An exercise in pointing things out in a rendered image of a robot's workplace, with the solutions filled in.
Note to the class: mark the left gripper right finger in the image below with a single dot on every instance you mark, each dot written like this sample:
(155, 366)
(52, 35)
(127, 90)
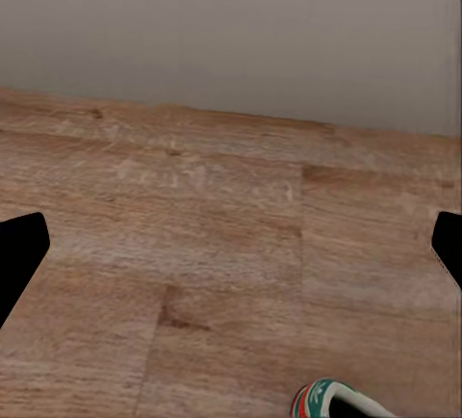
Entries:
(447, 241)

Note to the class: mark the gym shoe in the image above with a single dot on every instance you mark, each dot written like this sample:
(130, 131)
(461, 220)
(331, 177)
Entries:
(329, 398)

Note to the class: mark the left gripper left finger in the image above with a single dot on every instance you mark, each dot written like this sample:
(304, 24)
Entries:
(23, 243)

